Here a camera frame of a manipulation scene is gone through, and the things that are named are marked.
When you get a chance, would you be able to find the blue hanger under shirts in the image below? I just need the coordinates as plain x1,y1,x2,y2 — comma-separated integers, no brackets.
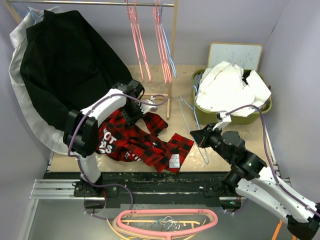
17,0,44,25

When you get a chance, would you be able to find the orange hanger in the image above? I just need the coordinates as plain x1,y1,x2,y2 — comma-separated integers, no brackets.
271,220,283,240

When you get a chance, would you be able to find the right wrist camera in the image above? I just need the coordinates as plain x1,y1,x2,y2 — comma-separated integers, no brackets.
214,111,232,130

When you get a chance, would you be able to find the pink hanger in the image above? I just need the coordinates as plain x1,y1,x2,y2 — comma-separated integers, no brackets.
153,0,172,84
124,0,152,82

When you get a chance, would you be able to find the pink hanger foreground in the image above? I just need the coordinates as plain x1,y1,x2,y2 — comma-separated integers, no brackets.
112,208,218,240

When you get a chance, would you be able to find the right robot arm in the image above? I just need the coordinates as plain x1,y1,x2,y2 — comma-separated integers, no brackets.
190,124,320,240

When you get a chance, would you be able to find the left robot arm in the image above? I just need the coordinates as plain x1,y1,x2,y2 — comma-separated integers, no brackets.
63,80,145,196

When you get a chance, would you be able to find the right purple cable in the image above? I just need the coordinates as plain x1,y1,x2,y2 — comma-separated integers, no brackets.
224,104,320,213

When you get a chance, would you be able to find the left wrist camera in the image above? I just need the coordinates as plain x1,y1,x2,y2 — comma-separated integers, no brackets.
139,99,159,114

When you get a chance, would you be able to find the green laundry basket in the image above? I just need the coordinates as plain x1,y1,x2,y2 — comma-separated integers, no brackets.
191,69,273,125

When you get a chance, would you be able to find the small whiteboard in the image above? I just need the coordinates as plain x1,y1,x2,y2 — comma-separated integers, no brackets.
207,42,263,71

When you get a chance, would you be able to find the purple cable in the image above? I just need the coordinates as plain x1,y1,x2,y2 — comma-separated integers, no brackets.
67,93,167,221
224,104,320,213

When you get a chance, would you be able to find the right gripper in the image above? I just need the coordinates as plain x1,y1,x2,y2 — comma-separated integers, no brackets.
189,122,233,163

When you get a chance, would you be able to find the pink hanger right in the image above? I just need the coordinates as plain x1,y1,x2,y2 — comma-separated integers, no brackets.
153,0,172,84

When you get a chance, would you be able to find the blue wire hanger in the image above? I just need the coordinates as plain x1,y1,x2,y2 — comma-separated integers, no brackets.
178,94,210,166

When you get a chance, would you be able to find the white shirt on rack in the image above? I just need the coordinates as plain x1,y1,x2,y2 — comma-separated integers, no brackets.
8,8,70,155

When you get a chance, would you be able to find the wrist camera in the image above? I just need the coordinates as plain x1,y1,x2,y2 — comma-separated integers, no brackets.
214,111,232,130
139,99,159,114

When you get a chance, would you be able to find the pink hanger left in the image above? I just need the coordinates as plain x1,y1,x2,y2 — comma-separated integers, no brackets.
124,0,152,82

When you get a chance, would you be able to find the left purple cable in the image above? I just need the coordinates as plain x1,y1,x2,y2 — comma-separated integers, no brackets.
67,93,167,221

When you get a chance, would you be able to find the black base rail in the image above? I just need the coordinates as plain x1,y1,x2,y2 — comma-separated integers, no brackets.
37,171,246,210

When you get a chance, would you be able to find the white clothes pile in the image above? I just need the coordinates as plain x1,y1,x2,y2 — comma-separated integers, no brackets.
195,61,271,112

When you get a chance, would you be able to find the red black plaid shirt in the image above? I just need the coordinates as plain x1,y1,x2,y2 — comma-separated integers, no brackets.
95,109,194,173

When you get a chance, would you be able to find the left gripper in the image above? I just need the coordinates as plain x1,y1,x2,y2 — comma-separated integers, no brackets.
122,102,147,128

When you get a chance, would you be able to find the wooden clothes rack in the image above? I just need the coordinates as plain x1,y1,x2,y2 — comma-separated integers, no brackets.
4,0,179,120

